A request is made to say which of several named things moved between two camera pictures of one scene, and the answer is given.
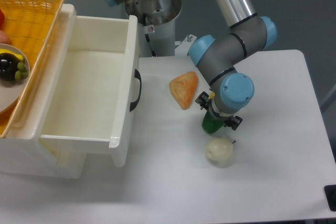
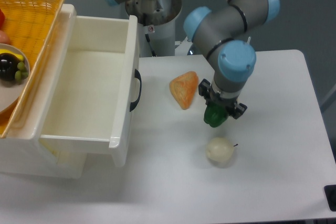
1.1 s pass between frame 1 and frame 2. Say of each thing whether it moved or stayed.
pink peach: stayed
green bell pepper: moved
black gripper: moved
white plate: stayed
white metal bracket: stayed
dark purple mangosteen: stayed
